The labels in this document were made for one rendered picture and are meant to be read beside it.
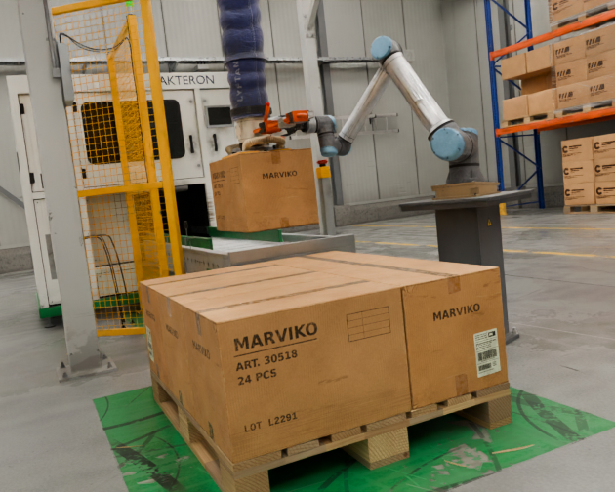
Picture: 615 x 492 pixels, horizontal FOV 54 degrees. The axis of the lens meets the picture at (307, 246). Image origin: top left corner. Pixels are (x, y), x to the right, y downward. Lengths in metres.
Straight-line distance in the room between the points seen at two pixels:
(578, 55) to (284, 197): 8.23
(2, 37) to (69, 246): 8.73
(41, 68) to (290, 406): 2.43
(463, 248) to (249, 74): 1.45
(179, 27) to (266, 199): 9.60
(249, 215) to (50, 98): 1.25
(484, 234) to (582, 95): 7.83
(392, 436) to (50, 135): 2.42
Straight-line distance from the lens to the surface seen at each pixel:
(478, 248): 3.05
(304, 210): 3.19
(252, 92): 3.39
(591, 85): 10.69
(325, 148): 3.28
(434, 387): 2.05
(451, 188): 3.08
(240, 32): 3.44
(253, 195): 3.09
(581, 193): 10.91
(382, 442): 1.98
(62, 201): 3.53
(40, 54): 3.63
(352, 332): 1.84
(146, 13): 3.83
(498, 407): 2.24
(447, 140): 2.95
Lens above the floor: 0.87
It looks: 5 degrees down
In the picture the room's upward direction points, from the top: 6 degrees counter-clockwise
